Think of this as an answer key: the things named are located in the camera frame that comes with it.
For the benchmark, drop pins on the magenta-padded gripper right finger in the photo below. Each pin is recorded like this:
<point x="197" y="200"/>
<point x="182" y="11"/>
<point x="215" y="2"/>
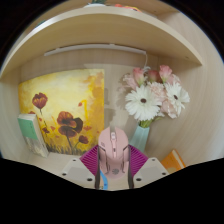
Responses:
<point x="148" y="170"/>

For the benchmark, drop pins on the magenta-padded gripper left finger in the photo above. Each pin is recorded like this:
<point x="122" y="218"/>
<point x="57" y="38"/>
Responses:
<point x="80" y="170"/>

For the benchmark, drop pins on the pink computer mouse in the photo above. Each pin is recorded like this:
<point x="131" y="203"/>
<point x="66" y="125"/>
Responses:
<point x="113" y="153"/>

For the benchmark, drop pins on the pale teal faceted vase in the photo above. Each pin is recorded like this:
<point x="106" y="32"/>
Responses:
<point x="140" y="138"/>

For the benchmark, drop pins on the green cover book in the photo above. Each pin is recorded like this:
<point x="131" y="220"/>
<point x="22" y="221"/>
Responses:
<point x="31" y="133"/>

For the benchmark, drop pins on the yellow poppy painting canvas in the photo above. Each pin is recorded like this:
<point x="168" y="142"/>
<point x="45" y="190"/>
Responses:
<point x="63" y="106"/>

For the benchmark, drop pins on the pink and white flower bouquet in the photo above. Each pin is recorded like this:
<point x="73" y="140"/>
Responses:
<point x="145" y="101"/>

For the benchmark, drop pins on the white light bar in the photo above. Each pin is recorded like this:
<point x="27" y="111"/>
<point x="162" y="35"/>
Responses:
<point x="95" y="47"/>

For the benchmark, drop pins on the wooden shelf unit with ornaments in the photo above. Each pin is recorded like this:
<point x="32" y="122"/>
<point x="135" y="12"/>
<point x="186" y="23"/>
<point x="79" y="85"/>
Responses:
<point x="100" y="30"/>

